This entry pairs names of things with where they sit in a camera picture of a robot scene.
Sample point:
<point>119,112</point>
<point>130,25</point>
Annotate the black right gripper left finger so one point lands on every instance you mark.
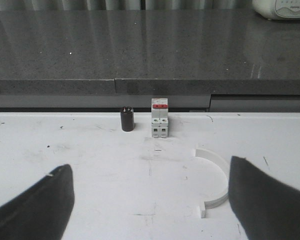
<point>41,212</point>

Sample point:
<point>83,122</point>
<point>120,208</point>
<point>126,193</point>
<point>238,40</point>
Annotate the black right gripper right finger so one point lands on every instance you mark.
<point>267,208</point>

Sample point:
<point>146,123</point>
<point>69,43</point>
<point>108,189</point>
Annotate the white half-ring clamp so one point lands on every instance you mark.
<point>218,191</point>

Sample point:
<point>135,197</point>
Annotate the dark brown cylindrical capacitor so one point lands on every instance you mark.
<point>127,118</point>

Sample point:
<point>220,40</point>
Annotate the grey stone countertop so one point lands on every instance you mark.
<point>109,58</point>

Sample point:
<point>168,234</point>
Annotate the white circuit breaker red switch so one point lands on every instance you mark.
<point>159,118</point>

